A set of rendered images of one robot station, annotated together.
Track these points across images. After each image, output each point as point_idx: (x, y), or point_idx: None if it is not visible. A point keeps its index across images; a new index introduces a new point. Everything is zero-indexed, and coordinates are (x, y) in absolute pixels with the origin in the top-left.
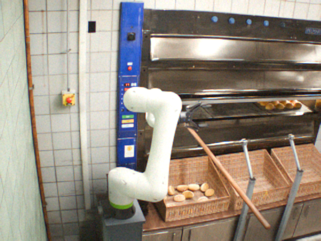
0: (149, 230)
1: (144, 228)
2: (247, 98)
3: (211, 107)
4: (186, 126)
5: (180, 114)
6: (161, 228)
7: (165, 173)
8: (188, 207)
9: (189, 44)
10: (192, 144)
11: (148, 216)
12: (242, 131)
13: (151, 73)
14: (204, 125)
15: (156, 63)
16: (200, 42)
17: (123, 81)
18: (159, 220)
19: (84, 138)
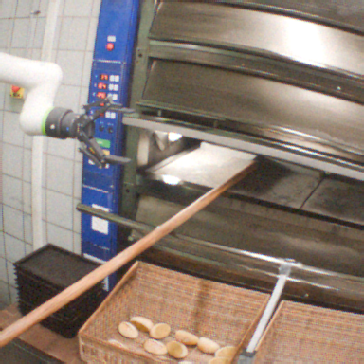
0: (45, 354)
1: (41, 345)
2: (348, 167)
3: (128, 113)
4: (79, 149)
5: (65, 117)
6: (64, 363)
7: None
8: (122, 355)
9: (234, 18)
10: None
11: (72, 340)
12: (358, 262)
13: (156, 63)
14: (118, 159)
15: (163, 45)
16: (259, 18)
17: (98, 70)
18: (78, 353)
19: (36, 166)
